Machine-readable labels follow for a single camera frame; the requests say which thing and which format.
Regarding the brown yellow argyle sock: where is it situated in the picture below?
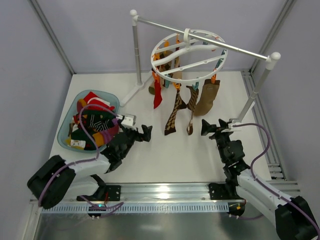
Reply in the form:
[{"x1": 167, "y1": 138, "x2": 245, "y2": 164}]
[{"x1": 164, "y1": 89, "x2": 187, "y2": 136}]

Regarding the red sock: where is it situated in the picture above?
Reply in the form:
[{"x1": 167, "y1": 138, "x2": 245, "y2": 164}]
[{"x1": 153, "y1": 80, "x2": 163, "y2": 109}]

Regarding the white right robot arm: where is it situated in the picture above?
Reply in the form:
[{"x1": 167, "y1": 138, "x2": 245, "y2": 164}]
[{"x1": 201, "y1": 119, "x2": 320, "y2": 240}]

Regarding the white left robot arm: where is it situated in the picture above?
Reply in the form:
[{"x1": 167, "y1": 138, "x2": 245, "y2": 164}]
[{"x1": 27, "y1": 125, "x2": 153, "y2": 209}]

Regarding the pile of colourful socks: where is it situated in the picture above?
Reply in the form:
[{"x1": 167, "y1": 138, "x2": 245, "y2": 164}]
[{"x1": 67, "y1": 91, "x2": 120, "y2": 151}]

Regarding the white round clip hanger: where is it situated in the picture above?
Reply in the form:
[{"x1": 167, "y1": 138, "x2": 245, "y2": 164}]
[{"x1": 150, "y1": 29, "x2": 228, "y2": 84}]

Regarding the plain brown sock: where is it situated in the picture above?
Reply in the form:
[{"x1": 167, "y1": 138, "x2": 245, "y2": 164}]
[{"x1": 193, "y1": 79, "x2": 221, "y2": 117}]

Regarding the brown striped sock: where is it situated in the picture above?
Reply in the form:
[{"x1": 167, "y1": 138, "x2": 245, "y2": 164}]
[{"x1": 186, "y1": 86, "x2": 199, "y2": 136}]

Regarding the teal clothes peg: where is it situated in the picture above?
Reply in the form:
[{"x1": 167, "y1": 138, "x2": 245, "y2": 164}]
[{"x1": 192, "y1": 81, "x2": 199, "y2": 91}]

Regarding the teal plastic basket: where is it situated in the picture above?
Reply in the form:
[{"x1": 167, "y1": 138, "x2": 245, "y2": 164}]
[{"x1": 57, "y1": 89, "x2": 120, "y2": 153}]

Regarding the beige patchwork argyle sock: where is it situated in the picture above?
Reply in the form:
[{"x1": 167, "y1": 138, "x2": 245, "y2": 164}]
[{"x1": 148, "y1": 50, "x2": 183, "y2": 95}]

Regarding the white metal drying rack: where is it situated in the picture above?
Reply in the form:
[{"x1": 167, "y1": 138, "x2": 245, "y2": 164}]
[{"x1": 120, "y1": 9, "x2": 281, "y2": 123}]

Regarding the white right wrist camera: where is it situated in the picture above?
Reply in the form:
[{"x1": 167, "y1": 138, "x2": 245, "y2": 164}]
[{"x1": 221, "y1": 118, "x2": 242, "y2": 133}]

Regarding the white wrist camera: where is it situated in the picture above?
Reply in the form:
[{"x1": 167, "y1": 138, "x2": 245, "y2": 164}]
[
  {"x1": 116, "y1": 114, "x2": 137, "y2": 130},
  {"x1": 221, "y1": 118, "x2": 242, "y2": 133}
]

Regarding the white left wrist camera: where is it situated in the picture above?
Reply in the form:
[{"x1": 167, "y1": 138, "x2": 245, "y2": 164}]
[{"x1": 116, "y1": 114, "x2": 137, "y2": 130}]

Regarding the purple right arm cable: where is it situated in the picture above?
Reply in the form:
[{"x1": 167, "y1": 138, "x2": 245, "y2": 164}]
[{"x1": 229, "y1": 122, "x2": 320, "y2": 233}]

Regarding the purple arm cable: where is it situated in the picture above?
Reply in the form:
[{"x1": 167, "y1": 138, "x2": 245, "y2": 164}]
[
  {"x1": 229, "y1": 122, "x2": 320, "y2": 233},
  {"x1": 37, "y1": 103, "x2": 126, "y2": 218}
]

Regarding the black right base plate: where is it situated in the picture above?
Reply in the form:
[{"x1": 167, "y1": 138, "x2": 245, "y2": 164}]
[{"x1": 208, "y1": 182, "x2": 241, "y2": 200}]

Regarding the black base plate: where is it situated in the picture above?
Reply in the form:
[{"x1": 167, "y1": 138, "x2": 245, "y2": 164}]
[
  {"x1": 208, "y1": 182, "x2": 241, "y2": 200},
  {"x1": 83, "y1": 185, "x2": 122, "y2": 202}
]

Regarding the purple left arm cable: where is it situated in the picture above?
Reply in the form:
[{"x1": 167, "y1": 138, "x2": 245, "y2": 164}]
[{"x1": 37, "y1": 103, "x2": 126, "y2": 218}]

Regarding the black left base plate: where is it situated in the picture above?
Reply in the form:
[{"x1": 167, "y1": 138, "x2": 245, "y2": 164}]
[{"x1": 83, "y1": 185, "x2": 122, "y2": 202}]

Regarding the aluminium mounting rail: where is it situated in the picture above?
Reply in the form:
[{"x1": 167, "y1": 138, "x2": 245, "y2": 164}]
[{"x1": 29, "y1": 181, "x2": 304, "y2": 204}]

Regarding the white slotted cable duct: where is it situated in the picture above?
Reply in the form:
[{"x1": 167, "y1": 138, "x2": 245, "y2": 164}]
[{"x1": 41, "y1": 201, "x2": 229, "y2": 214}]

